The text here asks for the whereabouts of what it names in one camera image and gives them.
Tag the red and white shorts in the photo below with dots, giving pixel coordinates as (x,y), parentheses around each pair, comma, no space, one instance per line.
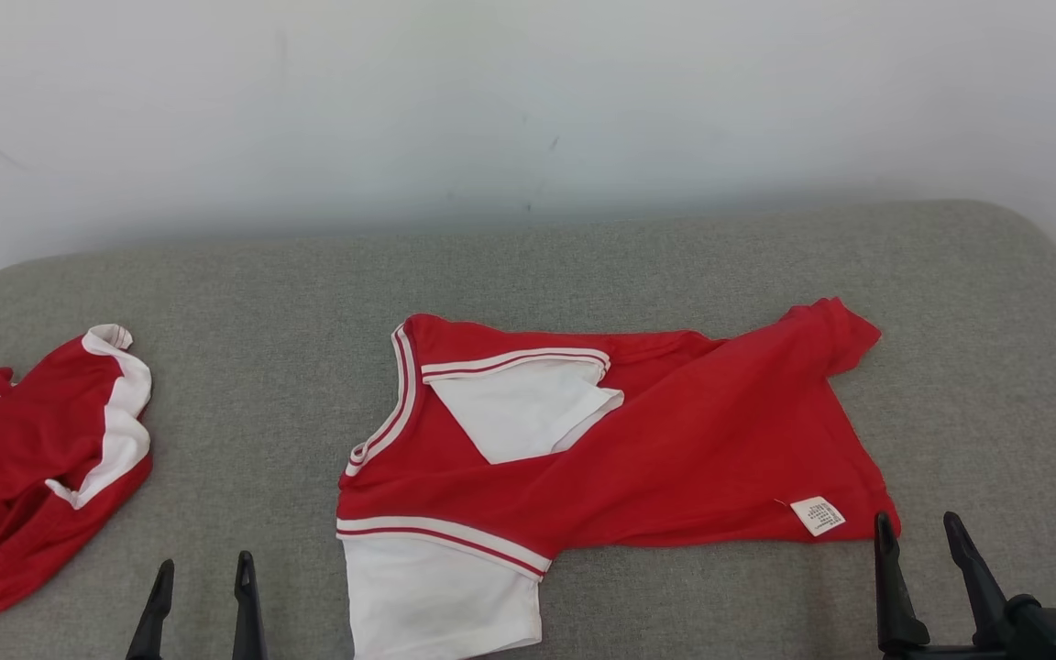
(24,458)

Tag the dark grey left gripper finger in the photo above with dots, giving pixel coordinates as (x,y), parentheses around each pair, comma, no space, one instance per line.
(248,623)
(154,623)

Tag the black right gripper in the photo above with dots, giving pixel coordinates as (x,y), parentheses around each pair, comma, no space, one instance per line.
(950,654)

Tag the red basketball jersey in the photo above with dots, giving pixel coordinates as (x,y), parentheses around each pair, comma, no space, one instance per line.
(693,440)

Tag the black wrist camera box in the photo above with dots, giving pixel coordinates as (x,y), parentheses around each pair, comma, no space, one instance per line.
(1055,637)

